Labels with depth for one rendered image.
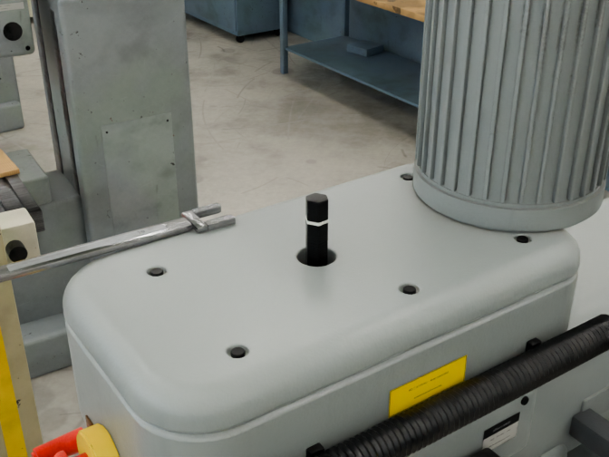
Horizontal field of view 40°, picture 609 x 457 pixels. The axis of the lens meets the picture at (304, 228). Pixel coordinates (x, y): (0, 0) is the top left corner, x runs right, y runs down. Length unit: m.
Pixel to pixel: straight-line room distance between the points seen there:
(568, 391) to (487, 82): 0.38
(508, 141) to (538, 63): 0.08
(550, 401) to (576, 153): 0.29
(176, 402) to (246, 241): 0.23
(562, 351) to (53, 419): 2.94
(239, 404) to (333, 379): 0.08
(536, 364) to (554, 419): 0.20
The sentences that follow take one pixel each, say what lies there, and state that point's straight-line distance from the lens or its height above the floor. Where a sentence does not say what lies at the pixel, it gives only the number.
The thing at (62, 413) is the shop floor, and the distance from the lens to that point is 3.62.
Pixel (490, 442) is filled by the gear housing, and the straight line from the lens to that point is 0.91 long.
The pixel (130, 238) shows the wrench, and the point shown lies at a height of 1.90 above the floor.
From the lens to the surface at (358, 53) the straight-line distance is 7.09.
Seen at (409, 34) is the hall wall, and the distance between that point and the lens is 7.16.
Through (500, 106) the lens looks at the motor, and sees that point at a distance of 0.80.
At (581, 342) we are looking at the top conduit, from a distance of 0.86.
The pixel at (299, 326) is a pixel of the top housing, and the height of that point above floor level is 1.89.
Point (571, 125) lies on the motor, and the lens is 0.82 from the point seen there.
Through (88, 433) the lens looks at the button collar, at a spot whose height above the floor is 1.79.
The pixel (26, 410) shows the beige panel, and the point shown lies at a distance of 2.96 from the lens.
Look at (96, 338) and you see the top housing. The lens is 0.71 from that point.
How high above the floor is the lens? 2.29
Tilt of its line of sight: 29 degrees down
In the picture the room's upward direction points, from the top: straight up
